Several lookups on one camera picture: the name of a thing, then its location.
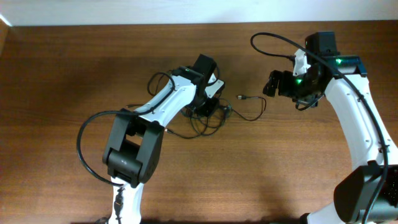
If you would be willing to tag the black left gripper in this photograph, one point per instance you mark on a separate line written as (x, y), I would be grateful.
(207, 106)

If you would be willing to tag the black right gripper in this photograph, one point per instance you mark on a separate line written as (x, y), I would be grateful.
(285, 76)

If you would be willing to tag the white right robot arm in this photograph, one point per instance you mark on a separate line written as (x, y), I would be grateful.
(369, 193)

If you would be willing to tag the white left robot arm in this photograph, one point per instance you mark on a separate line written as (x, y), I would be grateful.
(134, 144)

